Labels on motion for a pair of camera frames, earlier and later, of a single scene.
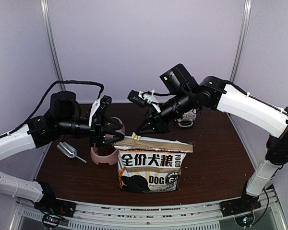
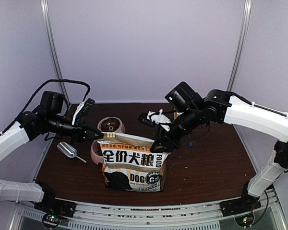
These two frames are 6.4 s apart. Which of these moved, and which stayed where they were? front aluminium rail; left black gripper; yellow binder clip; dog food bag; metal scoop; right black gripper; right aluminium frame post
Moved: yellow binder clip; dog food bag; left black gripper; right black gripper
Stayed: right aluminium frame post; front aluminium rail; metal scoop
